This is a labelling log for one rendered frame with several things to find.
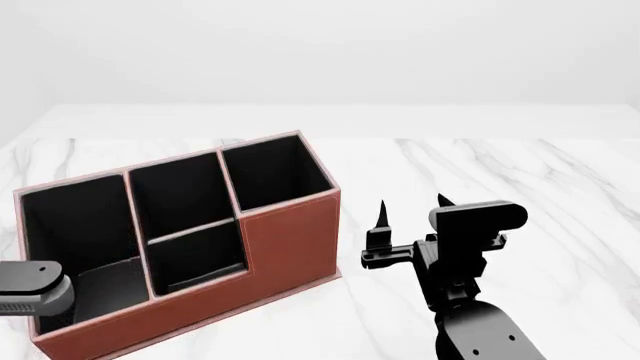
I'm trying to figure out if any brown leather desk caddy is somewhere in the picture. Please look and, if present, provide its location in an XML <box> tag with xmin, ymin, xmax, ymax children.
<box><xmin>12</xmin><ymin>129</ymin><xmax>345</xmax><ymax>360</ymax></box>

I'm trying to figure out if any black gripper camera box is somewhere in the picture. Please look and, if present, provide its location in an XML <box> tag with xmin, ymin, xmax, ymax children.
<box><xmin>428</xmin><ymin>200</ymin><xmax>529</xmax><ymax>261</ymax></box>

